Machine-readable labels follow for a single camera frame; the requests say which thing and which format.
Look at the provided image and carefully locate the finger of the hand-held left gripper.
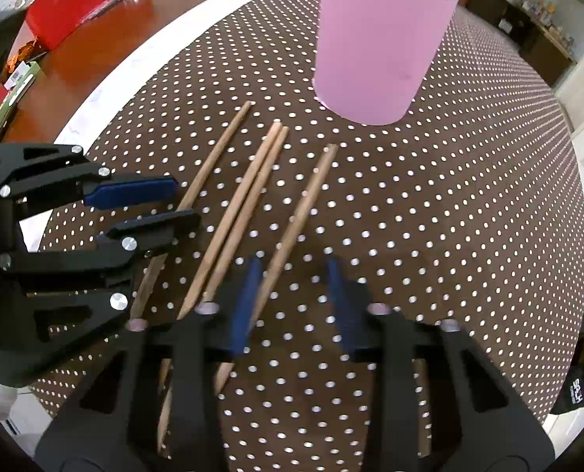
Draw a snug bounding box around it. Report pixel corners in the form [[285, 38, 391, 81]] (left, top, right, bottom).
[[0, 142, 180, 218], [0, 209, 202, 355]]

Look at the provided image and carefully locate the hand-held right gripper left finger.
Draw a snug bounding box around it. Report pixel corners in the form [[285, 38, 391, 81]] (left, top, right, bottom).
[[34, 256, 266, 472]]

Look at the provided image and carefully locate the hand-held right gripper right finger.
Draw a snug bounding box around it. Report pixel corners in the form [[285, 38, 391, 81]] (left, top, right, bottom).
[[324, 256, 555, 472]]

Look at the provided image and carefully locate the wooden chopstick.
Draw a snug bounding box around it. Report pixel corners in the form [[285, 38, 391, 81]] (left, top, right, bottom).
[[130, 101, 253, 320], [194, 125, 291, 306], [215, 144, 339, 394], [157, 120, 283, 453]]

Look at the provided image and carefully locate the pink cup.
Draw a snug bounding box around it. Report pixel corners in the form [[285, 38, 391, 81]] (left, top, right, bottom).
[[312, 0, 459, 126]]

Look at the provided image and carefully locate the brown polka dot tablecloth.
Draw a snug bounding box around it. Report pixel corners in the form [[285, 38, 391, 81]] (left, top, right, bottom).
[[27, 0, 584, 472]]

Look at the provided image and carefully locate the green white box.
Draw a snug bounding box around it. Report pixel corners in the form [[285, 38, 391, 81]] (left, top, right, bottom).
[[0, 59, 44, 141]]

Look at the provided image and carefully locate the orange snack packet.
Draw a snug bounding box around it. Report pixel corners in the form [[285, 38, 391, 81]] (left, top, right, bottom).
[[7, 42, 44, 72]]

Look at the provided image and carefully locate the red box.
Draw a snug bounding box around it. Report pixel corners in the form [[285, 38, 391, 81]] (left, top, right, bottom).
[[24, 0, 143, 51]]

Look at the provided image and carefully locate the dark wooden sideboard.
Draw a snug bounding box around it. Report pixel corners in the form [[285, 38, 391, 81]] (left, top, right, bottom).
[[461, 0, 575, 87]]

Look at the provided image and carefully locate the row of small ornaments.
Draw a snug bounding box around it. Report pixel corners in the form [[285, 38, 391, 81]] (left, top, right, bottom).
[[515, 0, 578, 57]]

